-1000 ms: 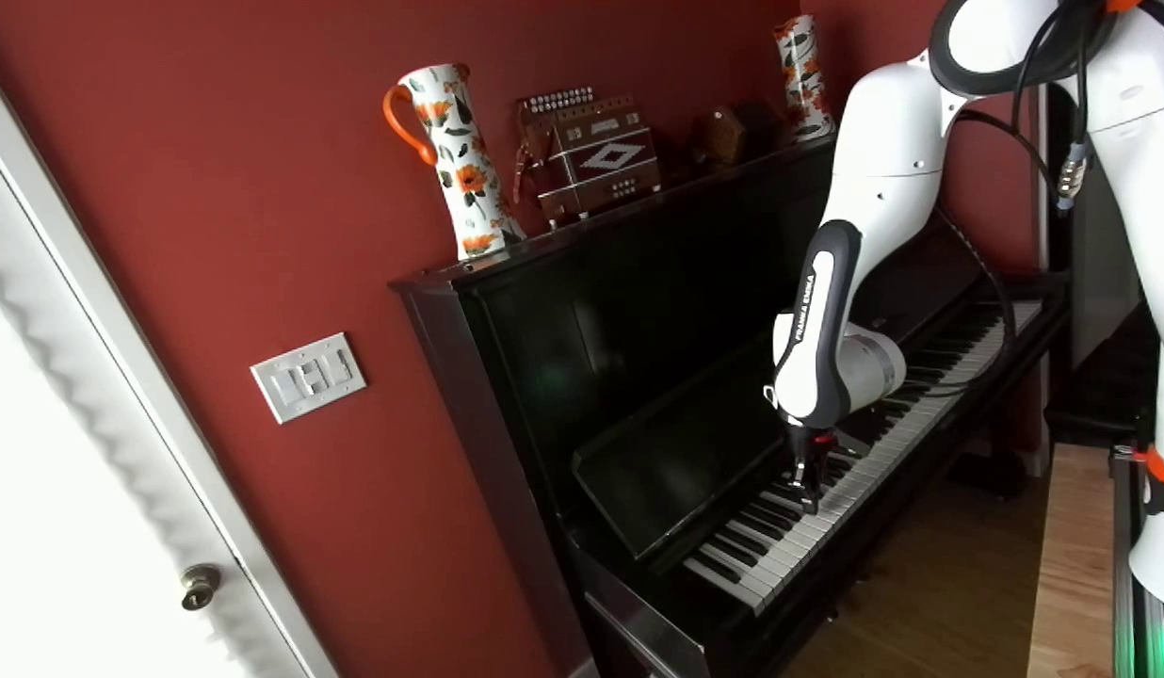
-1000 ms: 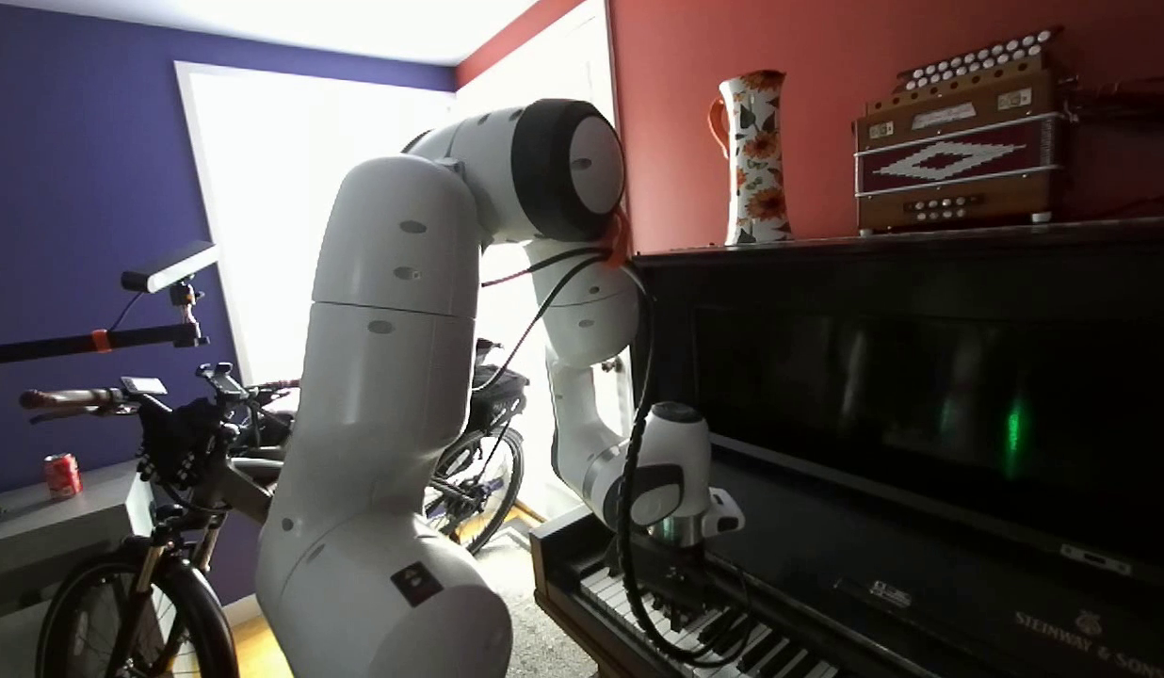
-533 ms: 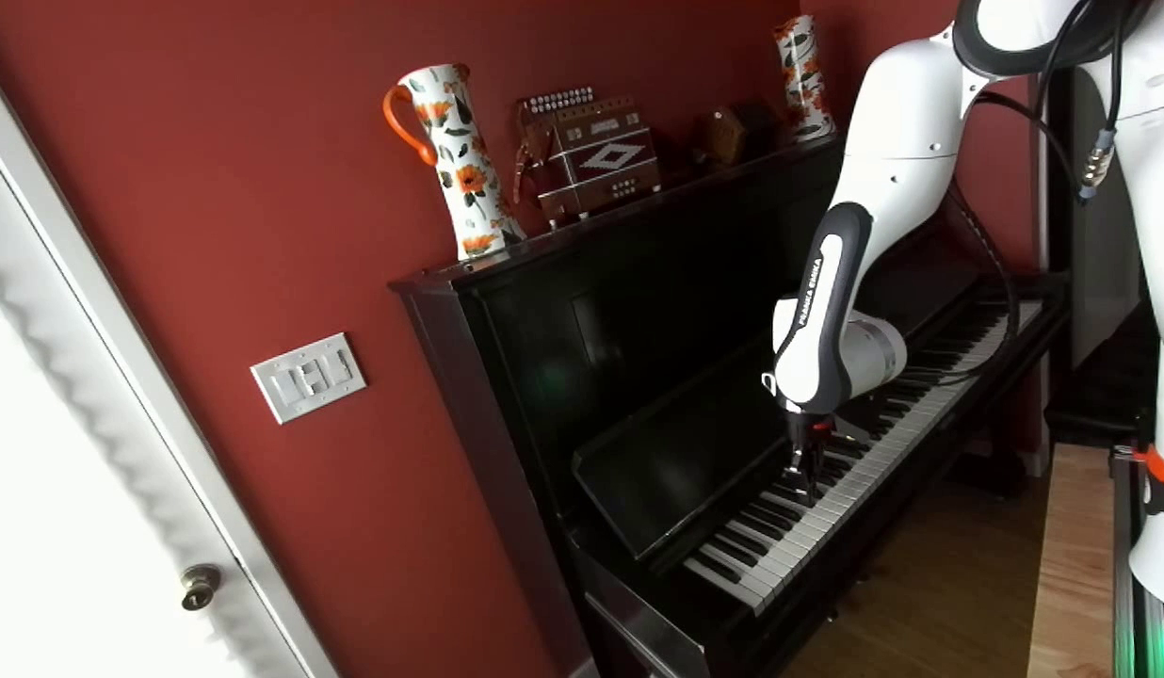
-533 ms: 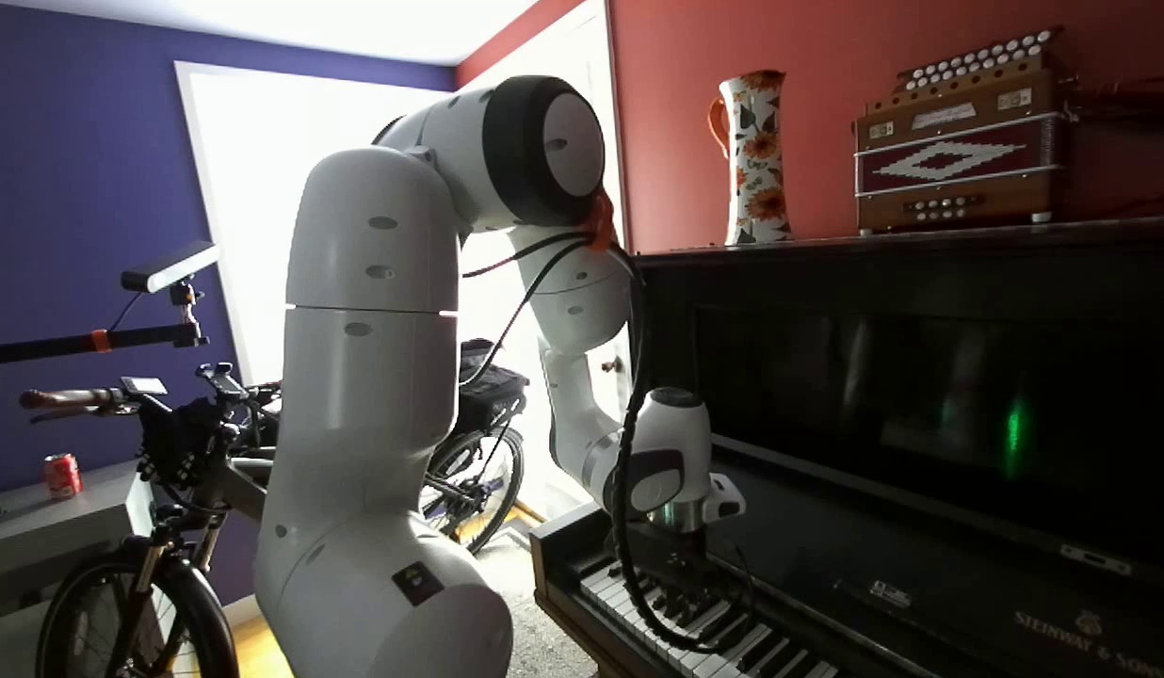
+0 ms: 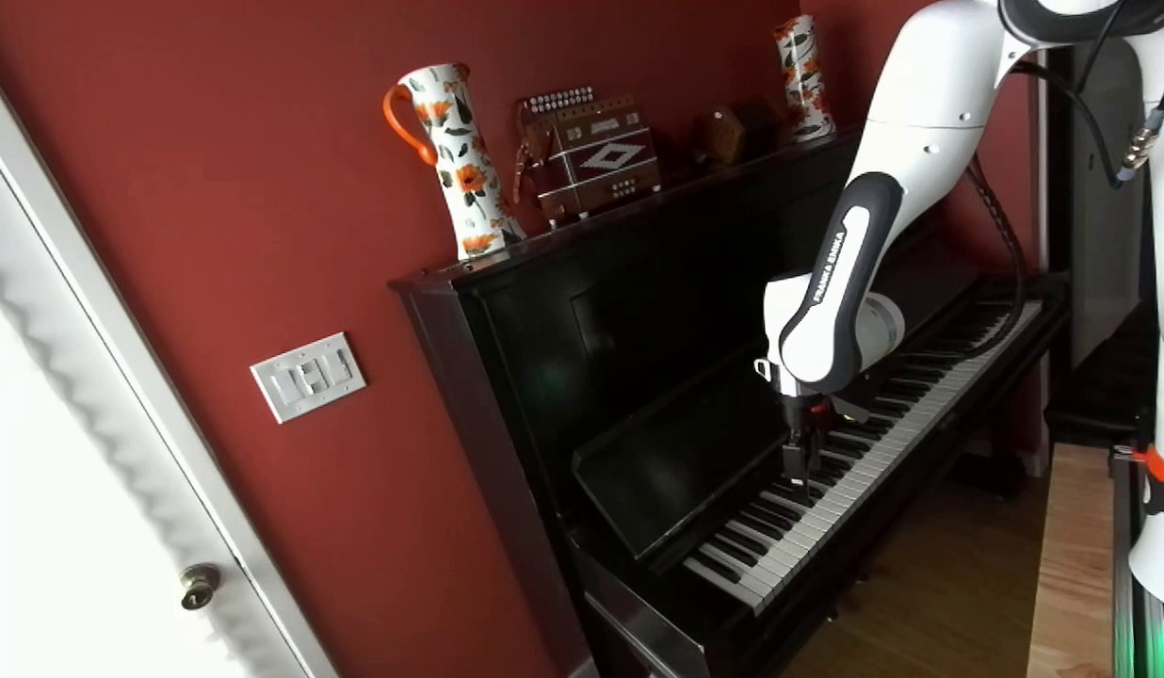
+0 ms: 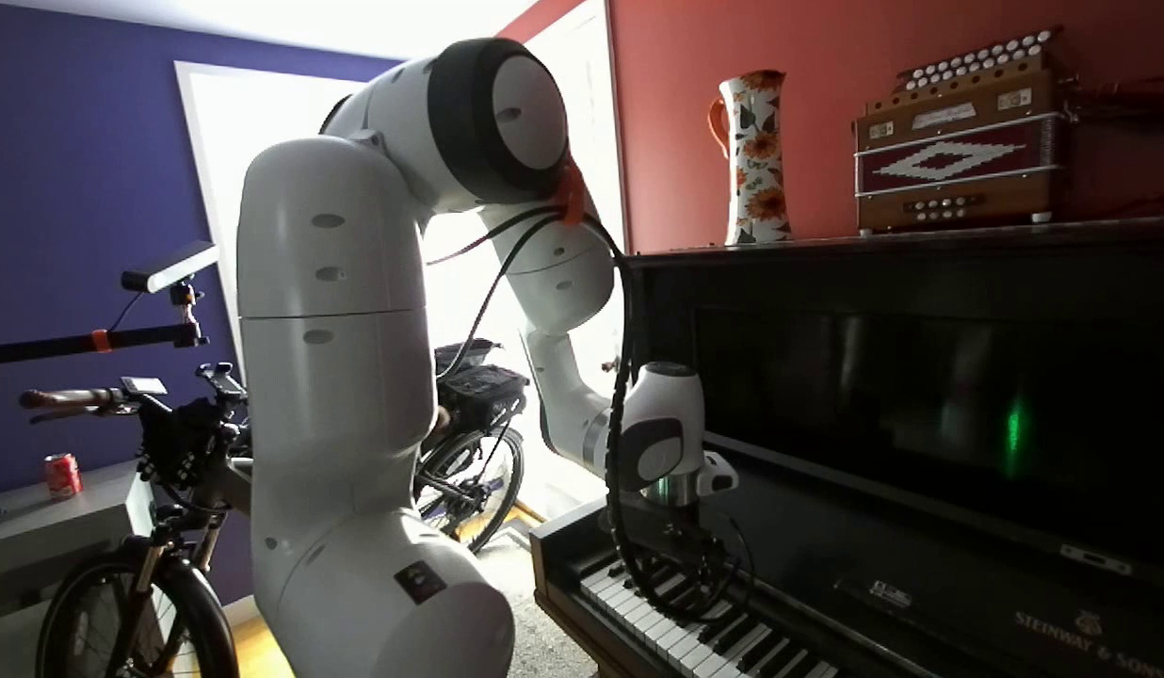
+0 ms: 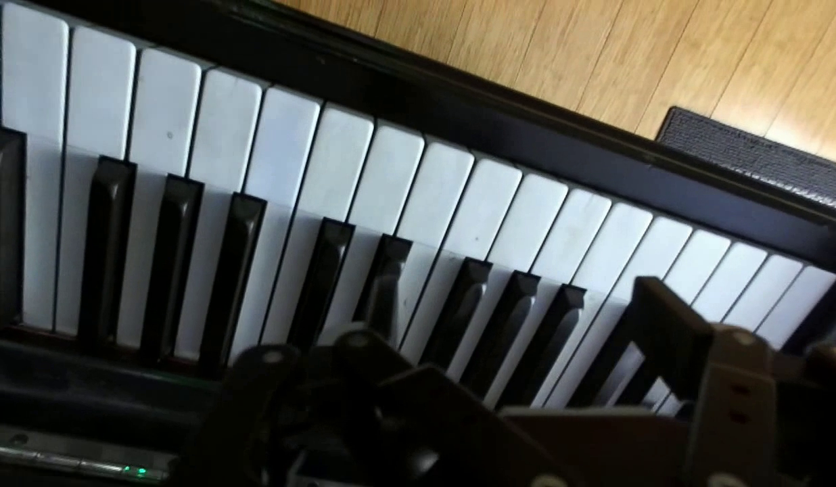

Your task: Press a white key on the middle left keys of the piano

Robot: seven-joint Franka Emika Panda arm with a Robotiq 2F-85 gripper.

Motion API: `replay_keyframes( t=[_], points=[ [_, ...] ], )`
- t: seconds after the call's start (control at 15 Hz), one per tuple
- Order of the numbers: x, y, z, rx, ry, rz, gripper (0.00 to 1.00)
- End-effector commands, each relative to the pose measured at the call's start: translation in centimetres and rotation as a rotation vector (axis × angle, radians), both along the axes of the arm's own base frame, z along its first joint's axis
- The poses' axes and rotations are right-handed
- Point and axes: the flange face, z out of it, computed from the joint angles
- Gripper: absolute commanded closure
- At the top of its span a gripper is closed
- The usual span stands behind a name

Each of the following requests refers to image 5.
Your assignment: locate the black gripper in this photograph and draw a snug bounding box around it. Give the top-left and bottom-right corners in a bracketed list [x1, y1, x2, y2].
[774, 387, 822, 491]

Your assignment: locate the black upright piano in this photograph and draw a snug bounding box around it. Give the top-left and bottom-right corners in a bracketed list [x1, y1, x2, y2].
[388, 124, 1073, 678]

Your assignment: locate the dark brown wooden ornament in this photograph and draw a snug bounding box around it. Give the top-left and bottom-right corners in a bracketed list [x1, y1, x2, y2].
[688, 102, 784, 173]

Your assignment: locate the small floral vase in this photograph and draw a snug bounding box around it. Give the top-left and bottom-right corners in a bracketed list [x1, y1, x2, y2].
[771, 11, 841, 145]

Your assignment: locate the metal door knob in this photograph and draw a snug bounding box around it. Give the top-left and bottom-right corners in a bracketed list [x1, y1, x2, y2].
[175, 561, 224, 615]

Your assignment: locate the white door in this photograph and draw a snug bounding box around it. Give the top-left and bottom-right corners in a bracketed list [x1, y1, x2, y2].
[0, 62, 345, 678]

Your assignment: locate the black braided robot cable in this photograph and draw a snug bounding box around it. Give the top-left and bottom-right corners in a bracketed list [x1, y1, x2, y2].
[960, 157, 1032, 360]

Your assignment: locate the floral pitcher with orange handle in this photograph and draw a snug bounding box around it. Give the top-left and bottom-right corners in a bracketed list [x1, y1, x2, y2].
[381, 62, 528, 267]

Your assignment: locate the thin black cable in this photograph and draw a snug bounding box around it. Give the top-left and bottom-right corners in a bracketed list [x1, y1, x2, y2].
[1014, 0, 1164, 188]

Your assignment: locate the white light switch plate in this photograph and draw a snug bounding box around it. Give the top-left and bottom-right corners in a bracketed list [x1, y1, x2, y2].
[247, 327, 369, 425]

